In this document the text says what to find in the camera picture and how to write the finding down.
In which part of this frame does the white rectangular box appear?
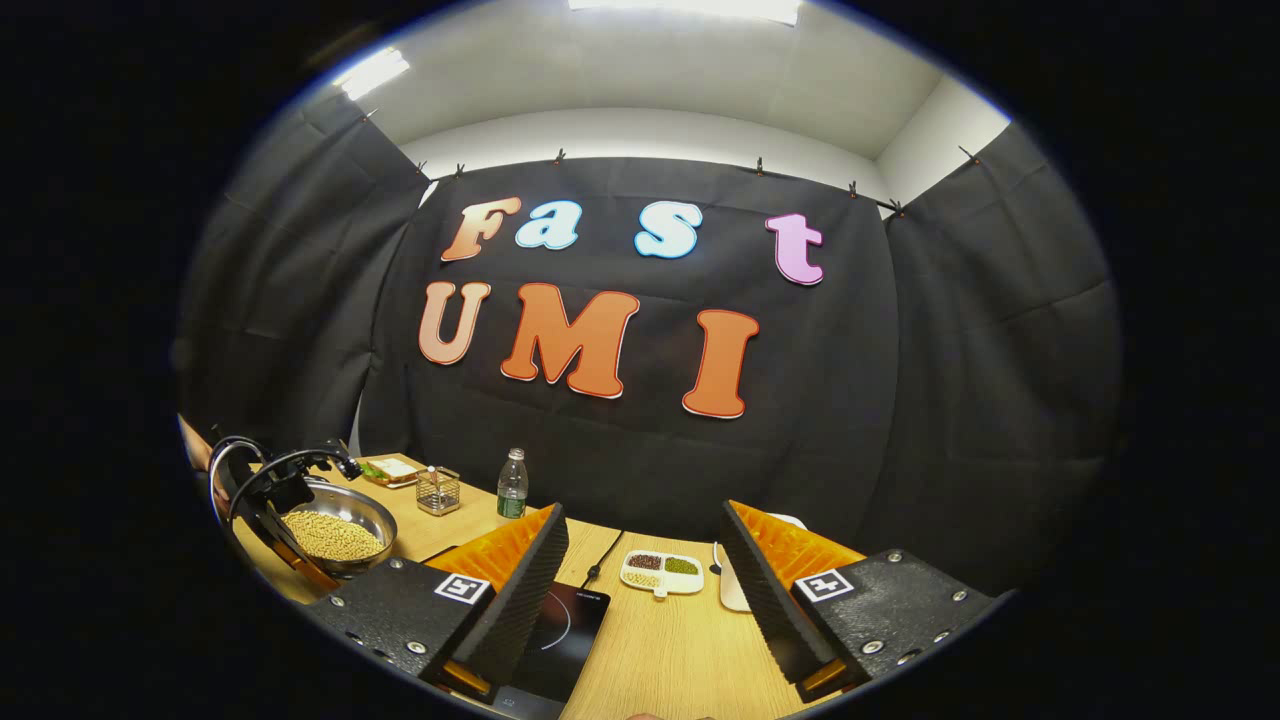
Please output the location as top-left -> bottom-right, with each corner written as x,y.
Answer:
713,513 -> 807,613

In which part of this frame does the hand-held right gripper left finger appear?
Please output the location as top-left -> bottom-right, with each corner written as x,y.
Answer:
308,503 -> 569,703

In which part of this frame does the metal wire basket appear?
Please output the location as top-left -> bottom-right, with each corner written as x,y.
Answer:
416,466 -> 462,517

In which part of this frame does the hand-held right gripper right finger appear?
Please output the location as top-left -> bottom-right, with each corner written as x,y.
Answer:
720,500 -> 1013,703

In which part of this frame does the black induction cooktop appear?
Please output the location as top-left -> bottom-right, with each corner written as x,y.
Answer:
490,583 -> 612,720

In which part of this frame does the white divided bean dish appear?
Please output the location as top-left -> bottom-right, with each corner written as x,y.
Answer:
620,550 -> 705,599

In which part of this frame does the sandwich on white plate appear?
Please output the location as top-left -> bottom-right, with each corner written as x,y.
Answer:
358,456 -> 421,489

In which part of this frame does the black power cable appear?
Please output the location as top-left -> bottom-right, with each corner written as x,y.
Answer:
583,530 -> 624,589

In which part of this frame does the large ceiling light panel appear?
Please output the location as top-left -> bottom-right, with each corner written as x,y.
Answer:
568,0 -> 803,27

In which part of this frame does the clear plastic water bottle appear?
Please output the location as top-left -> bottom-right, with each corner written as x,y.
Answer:
497,448 -> 529,521

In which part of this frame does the small ceiling light panel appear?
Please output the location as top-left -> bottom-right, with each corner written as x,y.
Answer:
335,47 -> 412,101

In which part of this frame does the steel pot with soybeans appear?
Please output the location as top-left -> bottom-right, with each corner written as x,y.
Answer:
207,435 -> 398,583

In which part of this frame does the black backdrop cloth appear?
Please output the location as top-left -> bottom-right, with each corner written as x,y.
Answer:
175,95 -> 1121,591

